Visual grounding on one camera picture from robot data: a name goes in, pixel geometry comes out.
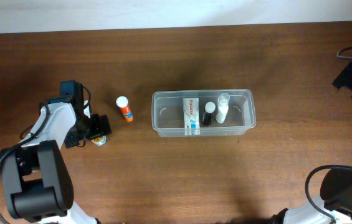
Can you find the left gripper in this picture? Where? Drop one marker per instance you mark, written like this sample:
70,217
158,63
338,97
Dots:
99,129

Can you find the small gold-lidded jar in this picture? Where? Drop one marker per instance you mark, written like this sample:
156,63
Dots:
99,141

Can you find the orange effervescent tablet tube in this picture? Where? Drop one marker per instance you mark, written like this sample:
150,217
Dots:
122,103

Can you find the white blue medicine box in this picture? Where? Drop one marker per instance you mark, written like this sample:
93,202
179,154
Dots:
191,116

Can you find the black bottle white cap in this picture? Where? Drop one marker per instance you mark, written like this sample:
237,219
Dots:
209,113

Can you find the white spray bottle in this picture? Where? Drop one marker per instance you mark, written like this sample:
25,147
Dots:
222,107

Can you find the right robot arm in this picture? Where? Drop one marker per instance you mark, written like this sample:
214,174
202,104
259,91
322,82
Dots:
334,205

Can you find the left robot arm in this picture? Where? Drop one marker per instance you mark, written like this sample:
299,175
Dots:
36,182

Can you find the clear plastic container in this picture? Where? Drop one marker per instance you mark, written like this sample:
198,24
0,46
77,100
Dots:
168,112

